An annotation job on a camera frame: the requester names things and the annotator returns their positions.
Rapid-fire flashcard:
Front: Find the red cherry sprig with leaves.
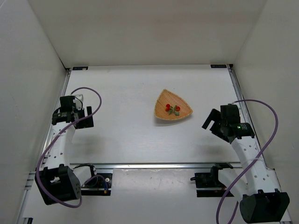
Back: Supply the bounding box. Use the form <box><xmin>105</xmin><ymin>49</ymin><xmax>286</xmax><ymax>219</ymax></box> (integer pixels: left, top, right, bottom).
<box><xmin>168</xmin><ymin>105</ymin><xmax>180</xmax><ymax>116</ymax></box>

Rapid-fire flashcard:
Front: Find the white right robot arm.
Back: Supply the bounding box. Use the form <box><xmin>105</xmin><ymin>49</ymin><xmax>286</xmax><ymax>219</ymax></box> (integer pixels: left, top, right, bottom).
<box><xmin>202</xmin><ymin>104</ymin><xmax>290</xmax><ymax>224</ymax></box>

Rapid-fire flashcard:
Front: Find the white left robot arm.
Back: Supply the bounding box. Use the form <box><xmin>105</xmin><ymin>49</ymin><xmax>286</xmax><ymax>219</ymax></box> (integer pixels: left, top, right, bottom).
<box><xmin>35</xmin><ymin>94</ymin><xmax>96</xmax><ymax>208</ymax></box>

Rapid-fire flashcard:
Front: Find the woven triangular fruit bowl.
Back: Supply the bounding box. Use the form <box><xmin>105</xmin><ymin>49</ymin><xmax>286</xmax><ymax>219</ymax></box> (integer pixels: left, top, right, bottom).
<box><xmin>154</xmin><ymin>89</ymin><xmax>193</xmax><ymax>121</ymax></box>

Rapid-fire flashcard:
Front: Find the blue left corner label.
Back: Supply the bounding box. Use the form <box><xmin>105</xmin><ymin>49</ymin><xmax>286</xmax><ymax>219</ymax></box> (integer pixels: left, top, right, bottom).
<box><xmin>72</xmin><ymin>66</ymin><xmax>88</xmax><ymax>70</ymax></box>

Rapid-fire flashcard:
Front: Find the blue corner label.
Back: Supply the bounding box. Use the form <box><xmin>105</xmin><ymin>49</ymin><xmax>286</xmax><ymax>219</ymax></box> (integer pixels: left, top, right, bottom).
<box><xmin>210</xmin><ymin>64</ymin><xmax>227</xmax><ymax>69</ymax></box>
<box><xmin>72</xmin><ymin>66</ymin><xmax>88</xmax><ymax>70</ymax></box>

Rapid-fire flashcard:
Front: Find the blue right corner label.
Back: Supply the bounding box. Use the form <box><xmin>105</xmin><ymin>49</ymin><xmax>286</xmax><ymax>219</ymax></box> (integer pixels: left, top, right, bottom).
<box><xmin>210</xmin><ymin>64</ymin><xmax>227</xmax><ymax>69</ymax></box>

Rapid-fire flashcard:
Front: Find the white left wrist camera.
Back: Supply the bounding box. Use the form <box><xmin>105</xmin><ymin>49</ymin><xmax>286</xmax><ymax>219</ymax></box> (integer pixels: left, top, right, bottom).
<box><xmin>70</xmin><ymin>94</ymin><xmax>84</xmax><ymax>111</ymax></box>

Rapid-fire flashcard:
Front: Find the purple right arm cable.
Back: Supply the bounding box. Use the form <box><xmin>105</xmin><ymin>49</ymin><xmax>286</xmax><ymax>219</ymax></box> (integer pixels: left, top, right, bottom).
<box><xmin>215</xmin><ymin>99</ymin><xmax>279</xmax><ymax>224</ymax></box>

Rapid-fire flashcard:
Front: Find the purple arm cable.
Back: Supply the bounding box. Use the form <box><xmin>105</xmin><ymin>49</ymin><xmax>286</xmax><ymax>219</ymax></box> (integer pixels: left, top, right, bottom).
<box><xmin>36</xmin><ymin>87</ymin><xmax>102</xmax><ymax>208</ymax></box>
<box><xmin>215</xmin><ymin>99</ymin><xmax>279</xmax><ymax>224</ymax></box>

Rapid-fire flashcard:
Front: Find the aluminium front table rail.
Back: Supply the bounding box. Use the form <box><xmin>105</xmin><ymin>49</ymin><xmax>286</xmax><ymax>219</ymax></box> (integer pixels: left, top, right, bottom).
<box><xmin>70</xmin><ymin>162</ymin><xmax>243</xmax><ymax>170</ymax></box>

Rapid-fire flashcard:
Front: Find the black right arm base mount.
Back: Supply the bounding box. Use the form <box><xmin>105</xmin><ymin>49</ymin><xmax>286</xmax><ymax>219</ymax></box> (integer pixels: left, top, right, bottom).
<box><xmin>190</xmin><ymin>163</ymin><xmax>233</xmax><ymax>198</ymax></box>

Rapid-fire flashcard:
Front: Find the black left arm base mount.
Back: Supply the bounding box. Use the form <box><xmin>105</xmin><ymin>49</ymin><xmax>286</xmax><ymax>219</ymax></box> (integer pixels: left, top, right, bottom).
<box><xmin>81</xmin><ymin>168</ymin><xmax>113</xmax><ymax>196</ymax></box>

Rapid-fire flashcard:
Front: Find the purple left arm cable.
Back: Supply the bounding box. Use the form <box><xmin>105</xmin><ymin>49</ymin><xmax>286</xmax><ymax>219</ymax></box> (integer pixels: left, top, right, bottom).
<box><xmin>36</xmin><ymin>87</ymin><xmax>102</xmax><ymax>208</ymax></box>

